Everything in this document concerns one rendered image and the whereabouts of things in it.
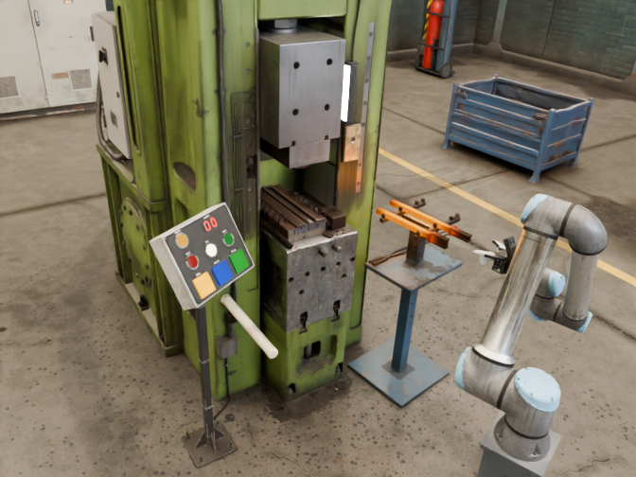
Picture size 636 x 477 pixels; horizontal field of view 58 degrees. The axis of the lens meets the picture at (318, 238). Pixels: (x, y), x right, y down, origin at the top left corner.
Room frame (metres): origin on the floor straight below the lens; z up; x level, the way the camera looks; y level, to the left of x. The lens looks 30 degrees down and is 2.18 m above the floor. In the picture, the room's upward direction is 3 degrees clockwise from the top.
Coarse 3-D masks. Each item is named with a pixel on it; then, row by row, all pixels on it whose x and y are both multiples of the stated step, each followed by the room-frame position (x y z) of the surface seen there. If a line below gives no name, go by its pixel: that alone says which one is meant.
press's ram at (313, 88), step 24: (264, 48) 2.24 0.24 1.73; (288, 48) 2.17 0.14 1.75; (312, 48) 2.23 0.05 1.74; (336, 48) 2.29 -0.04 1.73; (264, 72) 2.24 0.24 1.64; (288, 72) 2.17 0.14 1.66; (312, 72) 2.23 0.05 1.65; (336, 72) 2.30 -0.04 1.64; (264, 96) 2.24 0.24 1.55; (288, 96) 2.17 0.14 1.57; (312, 96) 2.23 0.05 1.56; (336, 96) 2.30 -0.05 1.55; (264, 120) 2.24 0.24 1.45; (288, 120) 2.17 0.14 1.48; (312, 120) 2.24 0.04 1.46; (336, 120) 2.31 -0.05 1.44; (288, 144) 2.17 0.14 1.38
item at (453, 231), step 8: (392, 200) 2.54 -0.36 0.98; (408, 208) 2.45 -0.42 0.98; (416, 216) 2.41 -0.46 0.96; (424, 216) 2.38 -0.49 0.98; (432, 224) 2.34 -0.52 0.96; (440, 224) 2.31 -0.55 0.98; (448, 224) 2.31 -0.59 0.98; (448, 232) 2.26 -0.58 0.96; (456, 232) 2.24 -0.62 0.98; (464, 232) 2.23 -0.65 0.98; (464, 240) 2.21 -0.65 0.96
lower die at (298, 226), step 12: (264, 192) 2.53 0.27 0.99; (276, 204) 2.41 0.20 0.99; (300, 204) 2.41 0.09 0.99; (276, 216) 2.31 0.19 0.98; (288, 216) 2.30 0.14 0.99; (300, 216) 2.28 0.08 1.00; (312, 216) 2.29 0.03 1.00; (276, 228) 2.26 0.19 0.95; (288, 228) 2.20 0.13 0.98; (300, 228) 2.21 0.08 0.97; (312, 228) 2.25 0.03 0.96; (324, 228) 2.29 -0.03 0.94
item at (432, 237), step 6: (378, 210) 2.43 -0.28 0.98; (384, 210) 2.42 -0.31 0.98; (390, 216) 2.37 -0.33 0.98; (396, 216) 2.37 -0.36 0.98; (396, 222) 2.34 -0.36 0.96; (402, 222) 2.31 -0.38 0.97; (408, 222) 2.31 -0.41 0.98; (408, 228) 2.29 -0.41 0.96; (414, 228) 2.27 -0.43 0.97; (420, 228) 2.26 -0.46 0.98; (426, 234) 2.21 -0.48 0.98; (432, 234) 2.19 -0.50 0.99; (438, 234) 2.19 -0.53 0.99; (432, 240) 2.20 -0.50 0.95; (438, 240) 2.17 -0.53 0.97; (444, 240) 2.15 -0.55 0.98; (444, 246) 2.15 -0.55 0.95
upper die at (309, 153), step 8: (264, 144) 2.35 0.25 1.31; (304, 144) 2.22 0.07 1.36; (312, 144) 2.24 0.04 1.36; (320, 144) 2.26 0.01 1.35; (328, 144) 2.29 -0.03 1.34; (272, 152) 2.29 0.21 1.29; (280, 152) 2.23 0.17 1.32; (288, 152) 2.18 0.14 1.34; (296, 152) 2.20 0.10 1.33; (304, 152) 2.22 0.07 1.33; (312, 152) 2.24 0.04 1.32; (320, 152) 2.26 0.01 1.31; (328, 152) 2.29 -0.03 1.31; (280, 160) 2.23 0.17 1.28; (288, 160) 2.18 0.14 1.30; (296, 160) 2.20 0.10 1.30; (304, 160) 2.22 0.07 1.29; (312, 160) 2.24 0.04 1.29; (320, 160) 2.26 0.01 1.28
